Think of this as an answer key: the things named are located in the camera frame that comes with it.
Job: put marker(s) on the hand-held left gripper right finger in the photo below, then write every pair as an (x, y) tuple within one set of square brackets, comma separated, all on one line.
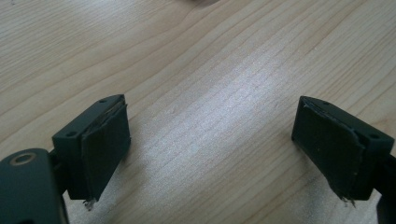
[(336, 149)]

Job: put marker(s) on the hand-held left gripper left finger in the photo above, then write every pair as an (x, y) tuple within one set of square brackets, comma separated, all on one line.
[(99, 149)]

